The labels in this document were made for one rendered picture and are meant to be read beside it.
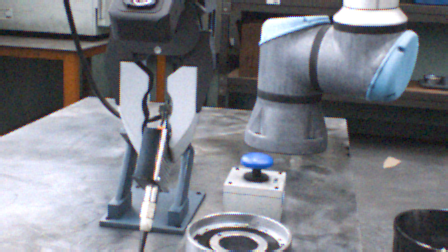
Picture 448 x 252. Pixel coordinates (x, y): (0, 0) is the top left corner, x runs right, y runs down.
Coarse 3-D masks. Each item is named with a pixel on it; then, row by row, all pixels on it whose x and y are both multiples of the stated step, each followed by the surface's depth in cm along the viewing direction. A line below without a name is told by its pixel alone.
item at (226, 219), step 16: (192, 224) 59; (208, 224) 62; (224, 224) 62; (240, 224) 63; (256, 224) 62; (272, 224) 61; (192, 240) 55; (224, 240) 59; (240, 240) 60; (256, 240) 59; (288, 240) 57
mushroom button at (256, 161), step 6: (246, 156) 72; (252, 156) 72; (258, 156) 72; (264, 156) 72; (246, 162) 71; (252, 162) 70; (258, 162) 70; (264, 162) 71; (270, 162) 71; (252, 168) 71; (258, 168) 70; (264, 168) 71; (252, 174) 72; (258, 174) 72
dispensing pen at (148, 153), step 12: (168, 108) 53; (168, 120) 53; (144, 132) 51; (156, 132) 51; (144, 144) 51; (156, 144) 51; (144, 156) 50; (156, 156) 50; (144, 168) 50; (144, 180) 50; (144, 192) 51; (156, 192) 51; (144, 204) 51; (144, 216) 50; (144, 228) 50; (144, 240) 50
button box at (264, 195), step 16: (240, 176) 73; (272, 176) 74; (224, 192) 70; (240, 192) 70; (256, 192) 69; (272, 192) 69; (224, 208) 71; (240, 208) 70; (256, 208) 70; (272, 208) 70
